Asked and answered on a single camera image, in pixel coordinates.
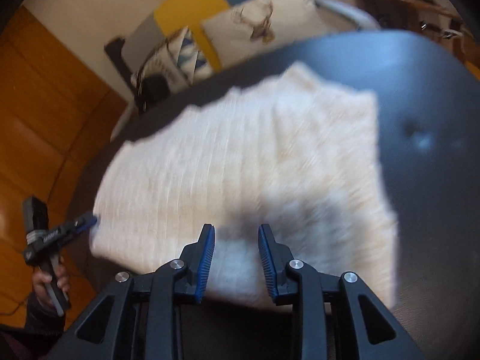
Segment cream knitted sweater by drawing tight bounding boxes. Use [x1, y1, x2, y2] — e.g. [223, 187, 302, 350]
[89, 63, 398, 309]

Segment person left hand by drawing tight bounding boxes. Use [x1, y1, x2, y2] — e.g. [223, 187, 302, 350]
[31, 260, 73, 310]

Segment black handbag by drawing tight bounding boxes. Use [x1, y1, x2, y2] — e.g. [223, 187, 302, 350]
[134, 74, 172, 116]

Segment triangle pattern cushion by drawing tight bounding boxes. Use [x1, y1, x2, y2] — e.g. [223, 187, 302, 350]
[130, 27, 214, 94]

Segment grey yellow blue sofa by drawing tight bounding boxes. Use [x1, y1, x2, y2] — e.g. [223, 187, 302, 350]
[104, 0, 380, 94]

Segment deer print cushion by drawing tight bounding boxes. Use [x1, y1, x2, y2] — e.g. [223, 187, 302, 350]
[201, 0, 333, 68]

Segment wooden side desk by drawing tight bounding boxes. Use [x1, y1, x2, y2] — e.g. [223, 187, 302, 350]
[355, 0, 473, 43]

